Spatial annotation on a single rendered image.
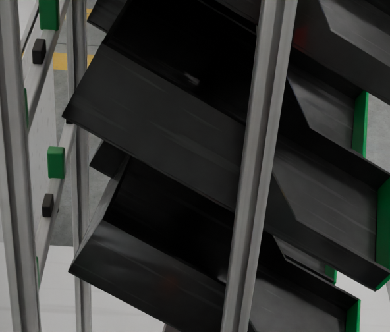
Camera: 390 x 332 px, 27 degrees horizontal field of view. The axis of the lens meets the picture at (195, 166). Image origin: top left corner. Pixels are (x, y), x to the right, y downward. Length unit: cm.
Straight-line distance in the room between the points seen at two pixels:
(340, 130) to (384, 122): 256
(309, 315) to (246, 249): 23
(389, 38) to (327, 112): 21
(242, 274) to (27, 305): 17
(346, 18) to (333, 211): 17
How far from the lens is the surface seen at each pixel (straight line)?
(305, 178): 71
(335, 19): 61
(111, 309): 129
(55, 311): 129
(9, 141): 58
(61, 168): 80
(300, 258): 90
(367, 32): 63
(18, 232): 63
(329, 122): 82
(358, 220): 72
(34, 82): 65
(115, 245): 68
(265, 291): 82
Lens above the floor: 181
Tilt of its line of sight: 37 degrees down
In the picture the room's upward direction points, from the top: 5 degrees clockwise
